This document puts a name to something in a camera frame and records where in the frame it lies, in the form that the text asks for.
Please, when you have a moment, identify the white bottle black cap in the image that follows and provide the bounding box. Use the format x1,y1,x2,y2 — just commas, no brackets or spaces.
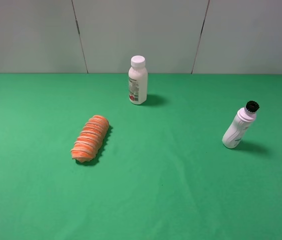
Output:
222,100,260,149

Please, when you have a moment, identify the orange white striped plush roll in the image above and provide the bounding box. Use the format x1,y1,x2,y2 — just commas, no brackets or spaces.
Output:
70,115,110,163

